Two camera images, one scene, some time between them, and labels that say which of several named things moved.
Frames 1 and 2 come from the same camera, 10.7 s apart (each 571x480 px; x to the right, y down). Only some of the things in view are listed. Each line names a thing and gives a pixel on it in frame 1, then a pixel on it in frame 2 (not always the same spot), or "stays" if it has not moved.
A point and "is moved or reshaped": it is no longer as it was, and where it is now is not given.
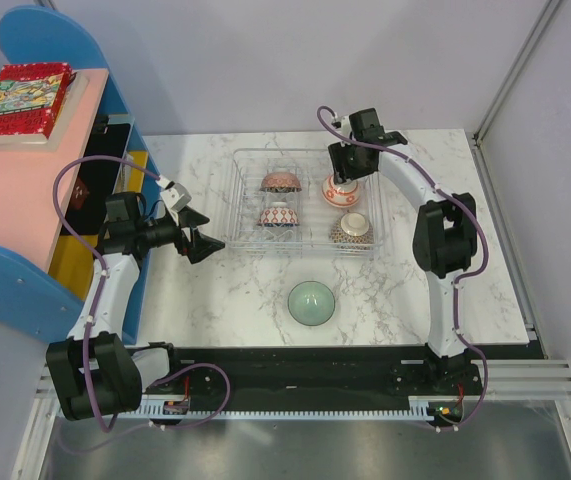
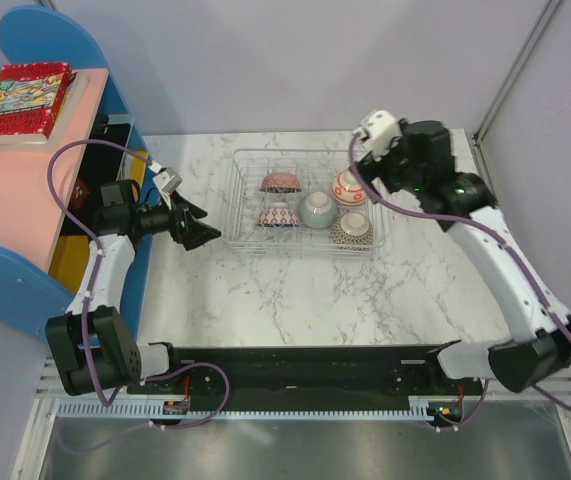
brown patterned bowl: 353,231 stays
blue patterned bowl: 278,215 stays
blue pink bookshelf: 33,214 stays
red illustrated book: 22,104 stays
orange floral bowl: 340,195 is moved or reshaped
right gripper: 342,172 → 375,167
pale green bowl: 311,303 → 317,210
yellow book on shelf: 75,262 stays
